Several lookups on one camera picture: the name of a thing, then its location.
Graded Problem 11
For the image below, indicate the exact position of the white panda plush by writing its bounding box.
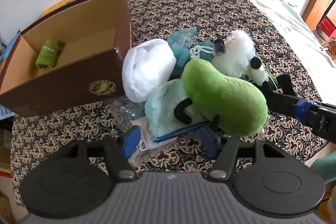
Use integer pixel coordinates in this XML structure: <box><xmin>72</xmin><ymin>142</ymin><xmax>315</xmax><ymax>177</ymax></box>
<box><xmin>211</xmin><ymin>30</ymin><xmax>277</xmax><ymax>90</ymax></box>

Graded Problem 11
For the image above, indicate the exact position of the white soft pouch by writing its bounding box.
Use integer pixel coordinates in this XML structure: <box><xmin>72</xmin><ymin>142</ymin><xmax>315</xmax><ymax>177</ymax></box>
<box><xmin>122</xmin><ymin>39</ymin><xmax>177</xmax><ymax>103</ymax></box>

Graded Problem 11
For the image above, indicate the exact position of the clear plastic packaging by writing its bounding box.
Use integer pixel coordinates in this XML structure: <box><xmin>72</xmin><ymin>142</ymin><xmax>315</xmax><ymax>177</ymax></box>
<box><xmin>106</xmin><ymin>96</ymin><xmax>154</xmax><ymax>162</ymax></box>

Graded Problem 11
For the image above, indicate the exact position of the green bean plush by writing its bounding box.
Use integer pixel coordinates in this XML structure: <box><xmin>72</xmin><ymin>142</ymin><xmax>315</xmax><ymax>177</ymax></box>
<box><xmin>174</xmin><ymin>59</ymin><xmax>268</xmax><ymax>137</ymax></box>

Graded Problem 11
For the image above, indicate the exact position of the light mint cloth bag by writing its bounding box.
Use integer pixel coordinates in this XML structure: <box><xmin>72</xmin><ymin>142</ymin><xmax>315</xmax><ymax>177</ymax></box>
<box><xmin>145</xmin><ymin>79</ymin><xmax>207</xmax><ymax>143</ymax></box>

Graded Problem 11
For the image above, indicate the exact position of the pastel bed sheet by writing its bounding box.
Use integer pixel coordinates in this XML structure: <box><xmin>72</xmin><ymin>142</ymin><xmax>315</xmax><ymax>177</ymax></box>
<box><xmin>250</xmin><ymin>0</ymin><xmax>335</xmax><ymax>69</ymax></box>

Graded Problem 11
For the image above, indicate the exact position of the brown cardboard box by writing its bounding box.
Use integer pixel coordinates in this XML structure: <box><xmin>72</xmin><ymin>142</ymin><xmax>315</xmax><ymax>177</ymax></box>
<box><xmin>1</xmin><ymin>0</ymin><xmax>132</xmax><ymax>117</ymax></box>

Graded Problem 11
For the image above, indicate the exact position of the green rolled cloth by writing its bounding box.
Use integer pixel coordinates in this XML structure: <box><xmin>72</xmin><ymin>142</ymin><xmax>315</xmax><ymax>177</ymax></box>
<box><xmin>35</xmin><ymin>39</ymin><xmax>65</xmax><ymax>69</ymax></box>

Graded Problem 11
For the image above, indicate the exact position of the floral patterned tablecloth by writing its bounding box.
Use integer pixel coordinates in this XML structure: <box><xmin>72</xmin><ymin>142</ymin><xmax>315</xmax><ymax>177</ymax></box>
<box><xmin>10</xmin><ymin>0</ymin><xmax>320</xmax><ymax>205</ymax></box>

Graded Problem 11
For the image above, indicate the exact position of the teal drawstring bag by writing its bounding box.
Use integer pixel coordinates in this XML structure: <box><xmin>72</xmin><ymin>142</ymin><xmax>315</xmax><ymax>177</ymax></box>
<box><xmin>166</xmin><ymin>27</ymin><xmax>214</xmax><ymax>78</ymax></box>

